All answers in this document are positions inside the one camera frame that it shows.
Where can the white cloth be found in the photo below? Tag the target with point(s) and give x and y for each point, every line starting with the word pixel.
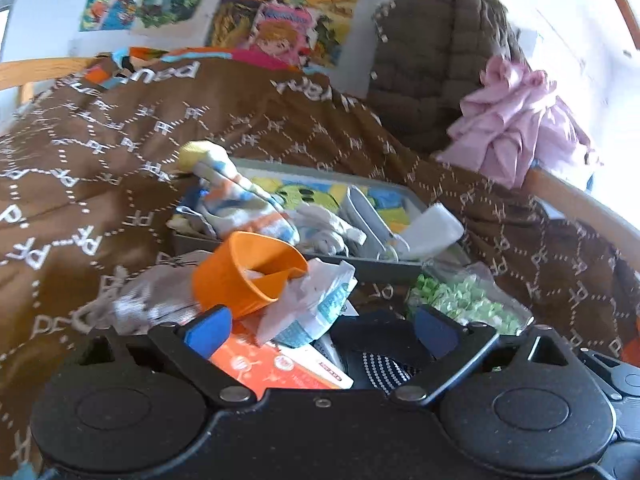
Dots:
pixel 431 233

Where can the cartoon girl poster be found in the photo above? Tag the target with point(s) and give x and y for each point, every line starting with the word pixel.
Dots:
pixel 286 33

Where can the white plastic wrapper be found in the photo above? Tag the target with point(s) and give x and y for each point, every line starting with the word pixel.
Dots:
pixel 308 306

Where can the yellow striped sock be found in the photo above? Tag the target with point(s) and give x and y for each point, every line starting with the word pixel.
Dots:
pixel 229 201

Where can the pink crumpled cloth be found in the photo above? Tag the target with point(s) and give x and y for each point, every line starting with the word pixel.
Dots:
pixel 514 121

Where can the grey drawstring pouch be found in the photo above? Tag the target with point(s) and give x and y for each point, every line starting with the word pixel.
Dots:
pixel 132 306

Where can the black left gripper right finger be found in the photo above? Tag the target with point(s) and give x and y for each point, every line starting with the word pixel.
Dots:
pixel 457 350

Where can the blue white small sock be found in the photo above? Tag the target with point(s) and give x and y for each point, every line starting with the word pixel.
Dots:
pixel 187 220

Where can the orange plastic cup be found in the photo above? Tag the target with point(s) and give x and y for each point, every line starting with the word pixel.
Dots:
pixel 246 273

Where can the wooden bed rail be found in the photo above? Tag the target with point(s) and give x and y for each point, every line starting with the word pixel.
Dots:
pixel 578 205

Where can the brown patterned PF blanket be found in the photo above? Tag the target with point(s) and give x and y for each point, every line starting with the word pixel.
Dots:
pixel 89 180

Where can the wooden headboard rail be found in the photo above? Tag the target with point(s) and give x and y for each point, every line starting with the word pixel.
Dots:
pixel 23 75

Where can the grey face mask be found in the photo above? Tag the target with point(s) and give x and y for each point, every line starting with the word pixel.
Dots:
pixel 381 243

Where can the grey tray with cartoon picture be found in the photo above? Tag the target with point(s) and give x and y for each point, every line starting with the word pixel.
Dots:
pixel 312 203

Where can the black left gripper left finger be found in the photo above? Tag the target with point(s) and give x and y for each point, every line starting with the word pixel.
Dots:
pixel 189 347

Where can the brown quilted jacket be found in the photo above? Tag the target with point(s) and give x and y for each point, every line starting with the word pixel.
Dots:
pixel 429 57

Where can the dark striped sock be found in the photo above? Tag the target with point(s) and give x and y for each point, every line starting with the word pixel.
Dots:
pixel 379 350

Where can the orange and white box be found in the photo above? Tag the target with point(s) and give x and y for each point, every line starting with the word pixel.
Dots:
pixel 272 366

